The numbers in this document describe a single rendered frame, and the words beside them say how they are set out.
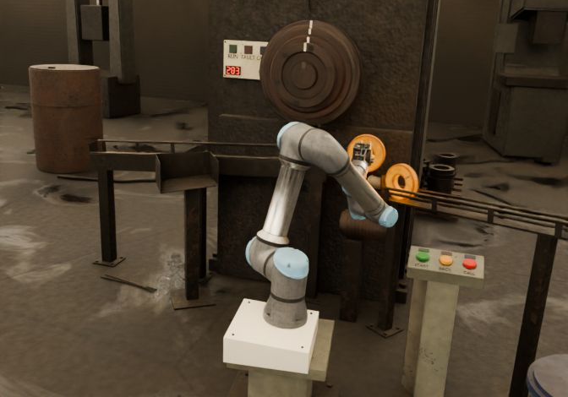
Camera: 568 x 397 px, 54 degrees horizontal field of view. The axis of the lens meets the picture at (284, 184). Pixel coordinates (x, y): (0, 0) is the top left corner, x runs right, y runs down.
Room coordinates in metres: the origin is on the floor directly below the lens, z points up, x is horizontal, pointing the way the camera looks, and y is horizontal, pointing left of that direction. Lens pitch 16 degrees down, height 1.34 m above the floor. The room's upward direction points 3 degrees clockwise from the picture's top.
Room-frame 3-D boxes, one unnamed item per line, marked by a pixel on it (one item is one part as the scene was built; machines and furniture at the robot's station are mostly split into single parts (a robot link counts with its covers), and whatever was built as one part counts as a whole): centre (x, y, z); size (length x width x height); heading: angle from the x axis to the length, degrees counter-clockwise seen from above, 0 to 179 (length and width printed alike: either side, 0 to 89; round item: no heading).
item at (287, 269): (1.71, -0.03, 0.54); 0.13 x 0.12 x 0.14; 35
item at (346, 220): (2.40, -0.38, 0.27); 0.22 x 0.13 x 0.53; 74
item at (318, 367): (1.71, -0.02, 0.28); 0.32 x 0.32 x 0.04; 81
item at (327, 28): (2.62, -0.10, 1.11); 0.47 x 0.06 x 0.47; 74
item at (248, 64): (2.82, 0.20, 1.15); 0.26 x 0.02 x 0.18; 74
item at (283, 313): (1.71, -0.03, 0.43); 0.15 x 0.15 x 0.10
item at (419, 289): (1.89, -0.55, 0.26); 0.12 x 0.12 x 0.52
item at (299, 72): (2.53, -0.07, 1.11); 0.28 x 0.06 x 0.28; 74
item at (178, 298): (2.52, 0.45, 0.36); 0.26 x 0.20 x 0.72; 109
